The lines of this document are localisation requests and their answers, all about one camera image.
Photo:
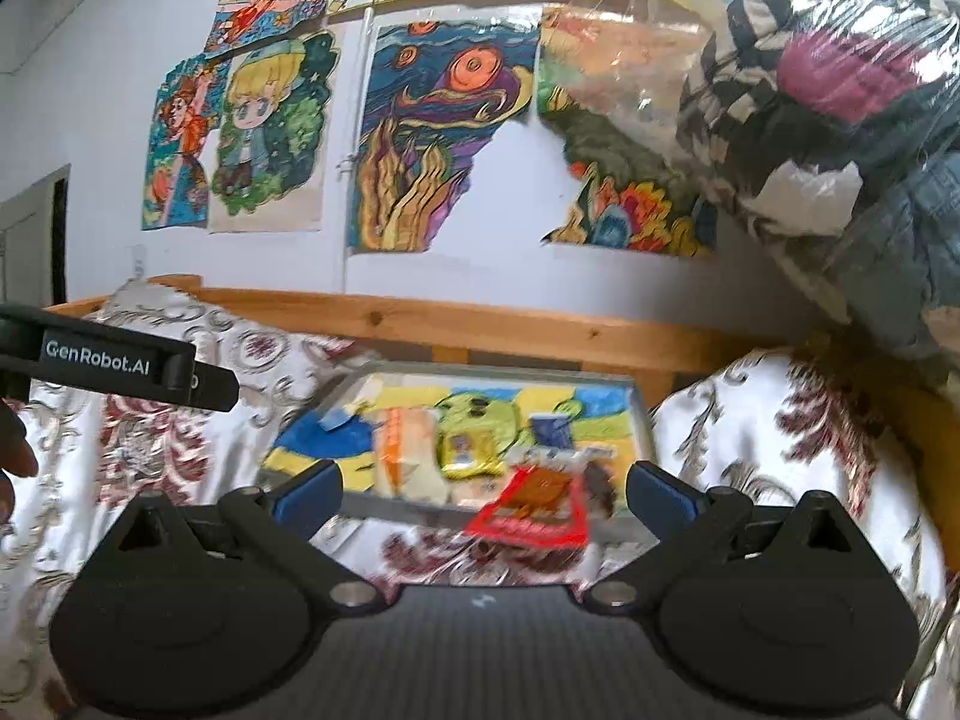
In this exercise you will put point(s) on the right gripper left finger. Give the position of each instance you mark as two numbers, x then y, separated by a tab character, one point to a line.
277	527

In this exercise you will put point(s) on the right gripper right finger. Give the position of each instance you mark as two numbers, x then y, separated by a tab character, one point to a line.
693	530

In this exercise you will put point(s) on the red clear snack packet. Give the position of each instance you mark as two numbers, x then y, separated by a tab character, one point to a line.
547	502

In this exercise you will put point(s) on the orange white bread packet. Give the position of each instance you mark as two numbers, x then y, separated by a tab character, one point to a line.
405	442

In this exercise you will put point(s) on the blue white biscuit box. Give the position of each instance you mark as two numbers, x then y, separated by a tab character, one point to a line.
552	430

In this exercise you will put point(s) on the yellow snack bar packet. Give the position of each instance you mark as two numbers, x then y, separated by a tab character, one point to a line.
470	449

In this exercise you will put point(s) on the person left hand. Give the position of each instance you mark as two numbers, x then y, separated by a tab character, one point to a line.
16	459

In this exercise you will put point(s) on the grey door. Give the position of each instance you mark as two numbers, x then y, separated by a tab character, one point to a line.
33	243

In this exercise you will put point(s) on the grey tray with drawing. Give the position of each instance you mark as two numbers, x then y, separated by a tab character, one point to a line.
607	411

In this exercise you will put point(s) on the floral satin sofa cover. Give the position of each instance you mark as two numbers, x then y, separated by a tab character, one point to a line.
770	425

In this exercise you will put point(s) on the blond boy cartoon drawing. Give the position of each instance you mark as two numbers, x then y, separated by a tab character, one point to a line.
267	168

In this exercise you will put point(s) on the girl cartoon drawing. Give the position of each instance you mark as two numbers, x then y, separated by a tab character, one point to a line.
187	112

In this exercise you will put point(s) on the plastic bag of clothes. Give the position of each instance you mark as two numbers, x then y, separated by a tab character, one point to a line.
829	130

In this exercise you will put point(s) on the torn flower drawing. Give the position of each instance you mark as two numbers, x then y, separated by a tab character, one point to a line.
609	87

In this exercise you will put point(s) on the wooden sofa frame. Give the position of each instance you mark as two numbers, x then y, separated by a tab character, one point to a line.
487	329

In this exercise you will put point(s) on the white wall pipe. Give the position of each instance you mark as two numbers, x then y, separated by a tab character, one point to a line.
367	36

